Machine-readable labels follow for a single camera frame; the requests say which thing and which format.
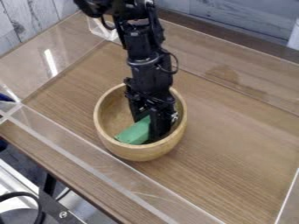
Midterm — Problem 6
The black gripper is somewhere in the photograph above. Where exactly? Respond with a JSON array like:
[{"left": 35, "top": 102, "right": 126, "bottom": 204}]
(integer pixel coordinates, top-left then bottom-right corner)
[{"left": 125, "top": 56, "right": 178, "bottom": 143}]

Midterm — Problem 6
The green rectangular block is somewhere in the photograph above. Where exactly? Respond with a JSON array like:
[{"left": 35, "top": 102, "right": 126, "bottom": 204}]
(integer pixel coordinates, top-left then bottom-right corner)
[{"left": 115, "top": 116, "right": 151, "bottom": 145}]

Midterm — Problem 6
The brown wooden bowl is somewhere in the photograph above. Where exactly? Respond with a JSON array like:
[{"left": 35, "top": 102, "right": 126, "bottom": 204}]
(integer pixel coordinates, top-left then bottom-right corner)
[{"left": 94, "top": 84, "right": 189, "bottom": 162}]

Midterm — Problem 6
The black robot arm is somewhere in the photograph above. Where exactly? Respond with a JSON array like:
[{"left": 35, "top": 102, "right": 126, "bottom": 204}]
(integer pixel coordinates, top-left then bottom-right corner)
[{"left": 74, "top": 0, "right": 178, "bottom": 142}]

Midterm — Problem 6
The black table leg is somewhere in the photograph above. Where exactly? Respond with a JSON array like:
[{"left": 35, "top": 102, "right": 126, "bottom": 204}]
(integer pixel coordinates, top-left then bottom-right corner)
[{"left": 43, "top": 174, "right": 58, "bottom": 197}]

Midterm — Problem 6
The blue object at edge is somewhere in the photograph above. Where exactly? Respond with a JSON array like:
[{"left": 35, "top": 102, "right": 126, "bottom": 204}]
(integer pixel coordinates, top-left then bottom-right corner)
[{"left": 0, "top": 93, "right": 15, "bottom": 102}]

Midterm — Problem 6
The clear acrylic back wall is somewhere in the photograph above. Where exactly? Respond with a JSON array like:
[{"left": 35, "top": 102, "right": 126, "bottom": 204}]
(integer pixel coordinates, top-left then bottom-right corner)
[{"left": 158, "top": 9, "right": 299, "bottom": 116}]

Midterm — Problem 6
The clear acrylic wall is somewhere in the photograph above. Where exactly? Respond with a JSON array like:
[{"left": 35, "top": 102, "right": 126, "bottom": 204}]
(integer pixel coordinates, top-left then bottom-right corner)
[
  {"left": 0, "top": 12, "right": 105, "bottom": 102},
  {"left": 158, "top": 9, "right": 299, "bottom": 116},
  {"left": 0, "top": 103, "right": 225, "bottom": 224}
]

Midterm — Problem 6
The clear acrylic front wall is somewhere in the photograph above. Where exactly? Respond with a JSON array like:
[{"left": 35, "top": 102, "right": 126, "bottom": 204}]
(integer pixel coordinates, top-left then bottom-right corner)
[{"left": 0, "top": 103, "right": 225, "bottom": 224}]

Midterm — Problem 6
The clear acrylic corner bracket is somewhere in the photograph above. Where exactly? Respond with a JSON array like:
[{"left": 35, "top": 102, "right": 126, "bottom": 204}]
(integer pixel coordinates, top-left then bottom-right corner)
[{"left": 87, "top": 17, "right": 118, "bottom": 41}]

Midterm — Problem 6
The clear acrylic left wall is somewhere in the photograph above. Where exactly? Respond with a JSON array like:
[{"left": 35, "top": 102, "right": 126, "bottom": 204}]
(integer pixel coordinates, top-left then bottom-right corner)
[{"left": 0, "top": 12, "right": 105, "bottom": 102}]

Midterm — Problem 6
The metal bracket with screw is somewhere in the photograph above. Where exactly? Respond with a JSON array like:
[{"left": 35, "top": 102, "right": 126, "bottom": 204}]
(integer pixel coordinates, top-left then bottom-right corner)
[{"left": 39, "top": 191, "right": 87, "bottom": 224}]

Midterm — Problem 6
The black cable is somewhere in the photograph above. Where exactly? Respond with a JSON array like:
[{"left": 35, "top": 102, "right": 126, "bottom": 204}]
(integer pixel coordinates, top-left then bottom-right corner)
[{"left": 0, "top": 192, "right": 46, "bottom": 224}]

